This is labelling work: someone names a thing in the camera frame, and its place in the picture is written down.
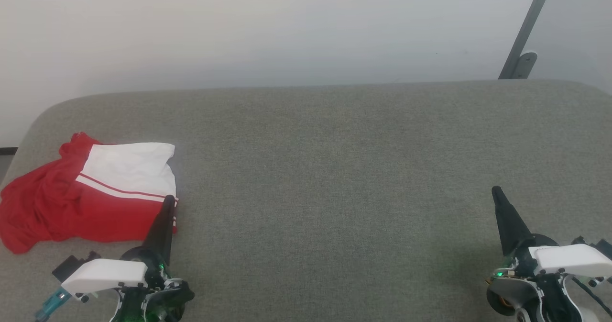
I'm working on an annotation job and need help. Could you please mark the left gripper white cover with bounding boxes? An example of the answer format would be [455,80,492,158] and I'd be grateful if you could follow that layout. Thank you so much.
[62,196,176,298]

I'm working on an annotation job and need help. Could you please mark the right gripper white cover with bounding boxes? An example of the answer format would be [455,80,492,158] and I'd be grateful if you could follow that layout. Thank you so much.
[492,187,612,277]

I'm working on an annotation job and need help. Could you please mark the red and white basketball jersey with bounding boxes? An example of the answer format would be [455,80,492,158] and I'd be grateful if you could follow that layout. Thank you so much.
[0,132,179,255]

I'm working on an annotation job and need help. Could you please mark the grey fabric sofa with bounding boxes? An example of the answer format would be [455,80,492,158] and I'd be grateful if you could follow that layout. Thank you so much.
[0,79,612,322]

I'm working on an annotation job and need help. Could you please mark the grey metal bar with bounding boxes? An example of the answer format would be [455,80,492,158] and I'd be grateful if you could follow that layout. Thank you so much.
[498,0,557,79]

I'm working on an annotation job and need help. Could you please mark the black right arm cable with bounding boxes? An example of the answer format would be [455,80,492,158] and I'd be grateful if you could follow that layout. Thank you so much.
[569,277,612,314]

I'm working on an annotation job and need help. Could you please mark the grey metal bracket plate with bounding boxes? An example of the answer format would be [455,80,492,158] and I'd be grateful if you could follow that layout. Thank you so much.
[513,51,538,79]

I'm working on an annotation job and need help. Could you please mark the black picture frame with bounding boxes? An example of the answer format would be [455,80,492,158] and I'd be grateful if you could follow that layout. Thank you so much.
[0,147,19,184]

